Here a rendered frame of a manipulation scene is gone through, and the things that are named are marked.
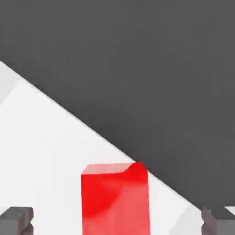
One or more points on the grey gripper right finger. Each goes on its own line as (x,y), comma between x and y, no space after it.
(218,223)

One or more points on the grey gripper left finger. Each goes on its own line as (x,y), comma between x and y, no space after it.
(15,220)

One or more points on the small red cube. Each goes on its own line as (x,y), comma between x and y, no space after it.
(115,198)

